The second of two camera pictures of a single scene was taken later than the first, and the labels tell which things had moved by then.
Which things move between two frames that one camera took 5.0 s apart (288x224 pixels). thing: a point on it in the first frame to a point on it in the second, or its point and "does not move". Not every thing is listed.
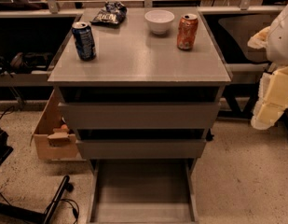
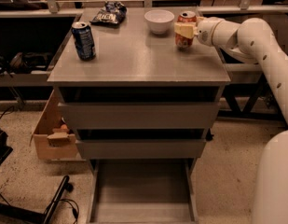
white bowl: x=159 y=21 does not move
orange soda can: x=187 y=29 does not move
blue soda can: x=84 y=40 does not move
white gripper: x=281 y=42 to x=207 y=32
